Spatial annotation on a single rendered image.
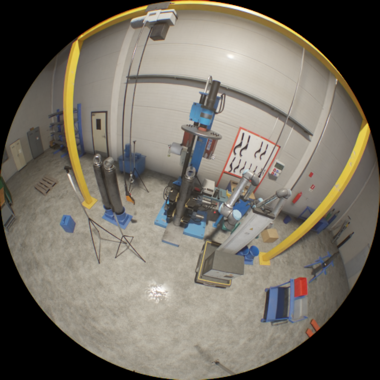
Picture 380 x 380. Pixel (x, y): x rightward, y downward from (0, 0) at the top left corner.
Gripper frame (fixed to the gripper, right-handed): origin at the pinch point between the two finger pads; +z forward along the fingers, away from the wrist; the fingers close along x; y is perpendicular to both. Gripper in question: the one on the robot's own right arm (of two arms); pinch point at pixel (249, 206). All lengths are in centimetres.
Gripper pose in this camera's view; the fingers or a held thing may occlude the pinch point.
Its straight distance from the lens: 244.1
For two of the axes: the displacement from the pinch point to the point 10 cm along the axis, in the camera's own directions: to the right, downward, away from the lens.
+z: -2.7, 4.1, 8.7
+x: 9.4, 3.2, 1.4
